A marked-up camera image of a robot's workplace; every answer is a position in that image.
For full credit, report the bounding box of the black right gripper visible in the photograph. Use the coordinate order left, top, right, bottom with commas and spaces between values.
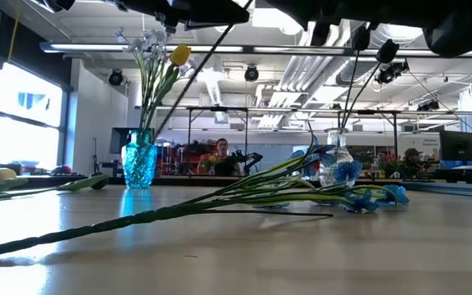
266, 0, 425, 47

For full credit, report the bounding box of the white artificial flower bunch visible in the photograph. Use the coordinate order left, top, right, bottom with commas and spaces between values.
112, 26, 199, 143

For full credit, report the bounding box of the blue artificial flower bunch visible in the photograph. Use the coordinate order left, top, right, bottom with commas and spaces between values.
0, 143, 411, 261

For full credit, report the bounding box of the clear glass vase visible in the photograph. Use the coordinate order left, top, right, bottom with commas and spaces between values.
319, 127, 356, 188

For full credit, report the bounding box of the background red flower vase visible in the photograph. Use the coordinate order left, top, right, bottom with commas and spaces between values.
377, 152, 401, 178

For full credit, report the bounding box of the background yellow flower vase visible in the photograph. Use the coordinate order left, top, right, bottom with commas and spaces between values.
202, 154, 222, 176

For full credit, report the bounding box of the blue glass vase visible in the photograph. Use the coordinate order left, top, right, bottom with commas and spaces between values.
120, 129, 158, 190

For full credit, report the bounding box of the long ceiling light strip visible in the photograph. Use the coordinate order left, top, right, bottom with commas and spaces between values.
252, 45, 472, 58
39, 40, 245, 55

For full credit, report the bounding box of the black ceiling spotlight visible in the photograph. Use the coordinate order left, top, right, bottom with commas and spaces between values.
415, 99, 441, 112
243, 64, 260, 83
108, 68, 125, 87

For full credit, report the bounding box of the person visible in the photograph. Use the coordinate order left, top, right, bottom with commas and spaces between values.
402, 147, 428, 178
197, 138, 239, 177

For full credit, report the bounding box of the dark background monitor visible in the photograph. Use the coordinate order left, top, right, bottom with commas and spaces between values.
110, 126, 141, 155

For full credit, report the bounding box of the black computer monitor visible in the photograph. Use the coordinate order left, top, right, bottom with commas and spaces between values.
438, 129, 472, 162

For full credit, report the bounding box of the thin black stand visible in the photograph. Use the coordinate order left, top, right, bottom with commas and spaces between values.
91, 137, 100, 174

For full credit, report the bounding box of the large bright window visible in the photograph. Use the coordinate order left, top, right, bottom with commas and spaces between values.
0, 61, 66, 171

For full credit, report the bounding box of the black ceiling camera cluster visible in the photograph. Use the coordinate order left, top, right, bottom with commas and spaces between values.
374, 59, 411, 85

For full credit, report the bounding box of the black background rig frame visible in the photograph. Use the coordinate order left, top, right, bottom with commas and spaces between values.
185, 105, 250, 177
337, 108, 400, 159

